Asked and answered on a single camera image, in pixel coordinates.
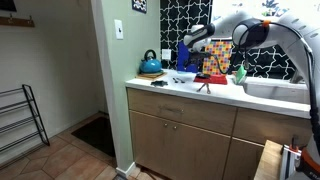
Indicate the green sponge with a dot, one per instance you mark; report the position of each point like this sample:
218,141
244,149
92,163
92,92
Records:
240,74

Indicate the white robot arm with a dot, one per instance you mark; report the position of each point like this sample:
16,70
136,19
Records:
298,35

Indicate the dark floor mat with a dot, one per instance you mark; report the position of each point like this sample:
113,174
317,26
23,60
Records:
97,133

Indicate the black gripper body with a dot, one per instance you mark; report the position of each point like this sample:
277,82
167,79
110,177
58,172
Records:
196,58

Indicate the wooden coat hook rail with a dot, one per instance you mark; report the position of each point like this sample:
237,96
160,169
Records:
11,21

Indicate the blue cutting board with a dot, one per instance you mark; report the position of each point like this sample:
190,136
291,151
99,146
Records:
183,63

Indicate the white wall outlet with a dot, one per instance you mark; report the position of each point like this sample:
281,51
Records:
166,54

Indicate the black round plate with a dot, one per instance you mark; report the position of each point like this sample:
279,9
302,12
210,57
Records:
203,76

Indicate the framed patterned tile picture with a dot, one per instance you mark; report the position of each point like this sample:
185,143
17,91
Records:
139,5

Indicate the red cloth mat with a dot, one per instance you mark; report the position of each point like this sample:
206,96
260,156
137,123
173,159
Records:
213,79

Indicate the blue tea kettle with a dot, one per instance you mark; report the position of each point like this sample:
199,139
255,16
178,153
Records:
150,63

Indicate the black wire shoe rack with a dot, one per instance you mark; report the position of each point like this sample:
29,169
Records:
20,118

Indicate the wooden trivet board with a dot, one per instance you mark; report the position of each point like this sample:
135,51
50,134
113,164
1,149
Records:
151,77

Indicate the black star-shaped trivet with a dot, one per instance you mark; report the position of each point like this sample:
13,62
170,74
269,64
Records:
159,83

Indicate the wooden block on cart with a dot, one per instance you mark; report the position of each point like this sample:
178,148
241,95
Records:
270,162

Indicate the stainless steel sink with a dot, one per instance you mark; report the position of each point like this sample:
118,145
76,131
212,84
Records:
281,92

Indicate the wooden cabinet with drawer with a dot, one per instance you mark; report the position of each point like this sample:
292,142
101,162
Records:
188,139

